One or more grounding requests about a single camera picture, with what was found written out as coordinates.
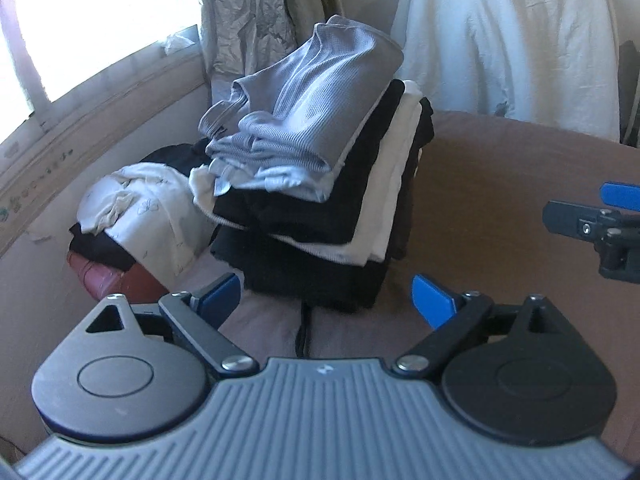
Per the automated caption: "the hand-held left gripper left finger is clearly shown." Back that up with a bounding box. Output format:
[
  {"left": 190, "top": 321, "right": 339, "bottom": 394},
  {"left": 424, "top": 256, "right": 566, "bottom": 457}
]
[{"left": 85, "top": 272, "right": 260, "bottom": 377}]

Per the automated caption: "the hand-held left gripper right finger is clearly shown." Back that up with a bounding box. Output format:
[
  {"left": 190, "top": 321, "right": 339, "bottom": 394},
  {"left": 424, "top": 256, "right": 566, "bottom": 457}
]
[{"left": 391, "top": 274, "right": 563, "bottom": 380}]

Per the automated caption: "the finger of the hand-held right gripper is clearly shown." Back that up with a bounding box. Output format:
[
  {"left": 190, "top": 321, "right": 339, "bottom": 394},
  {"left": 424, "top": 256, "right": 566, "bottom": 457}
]
[
  {"left": 542, "top": 200, "right": 640, "bottom": 281},
  {"left": 599, "top": 182, "right": 640, "bottom": 207}
]

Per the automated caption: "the grey ribbed shirt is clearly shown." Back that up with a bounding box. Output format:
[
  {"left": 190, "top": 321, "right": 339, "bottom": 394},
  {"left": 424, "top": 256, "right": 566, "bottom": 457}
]
[{"left": 199, "top": 15, "right": 405, "bottom": 196}]

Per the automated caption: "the stack of folded clothes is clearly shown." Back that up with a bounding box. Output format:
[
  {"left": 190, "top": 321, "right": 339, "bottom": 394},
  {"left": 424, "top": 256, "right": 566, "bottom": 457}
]
[{"left": 190, "top": 79, "right": 435, "bottom": 313}]

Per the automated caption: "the white floral cloth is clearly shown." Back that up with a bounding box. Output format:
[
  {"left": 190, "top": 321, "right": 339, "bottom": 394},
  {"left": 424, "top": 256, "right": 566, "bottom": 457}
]
[{"left": 80, "top": 164, "right": 221, "bottom": 273}]

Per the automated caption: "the red suitcase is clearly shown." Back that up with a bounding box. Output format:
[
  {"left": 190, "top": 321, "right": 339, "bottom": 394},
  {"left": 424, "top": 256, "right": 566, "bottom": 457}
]
[{"left": 67, "top": 251, "right": 168, "bottom": 306}]

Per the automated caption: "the black cloth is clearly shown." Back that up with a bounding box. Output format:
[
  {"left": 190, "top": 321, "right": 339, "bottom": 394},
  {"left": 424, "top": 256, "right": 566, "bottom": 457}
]
[{"left": 69, "top": 220, "right": 138, "bottom": 271}]

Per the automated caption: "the white hanging garment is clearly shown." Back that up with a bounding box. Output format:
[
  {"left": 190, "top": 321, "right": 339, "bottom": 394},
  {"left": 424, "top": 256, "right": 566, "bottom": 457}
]
[{"left": 390, "top": 0, "right": 621, "bottom": 142}]

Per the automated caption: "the crinkled grey curtain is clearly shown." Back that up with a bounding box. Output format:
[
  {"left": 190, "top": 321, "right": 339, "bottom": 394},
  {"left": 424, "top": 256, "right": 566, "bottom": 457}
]
[{"left": 192, "top": 0, "right": 341, "bottom": 106}]

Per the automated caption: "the window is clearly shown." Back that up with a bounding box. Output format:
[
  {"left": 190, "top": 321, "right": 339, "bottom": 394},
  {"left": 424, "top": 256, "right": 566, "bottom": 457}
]
[{"left": 0, "top": 0, "right": 201, "bottom": 126}]

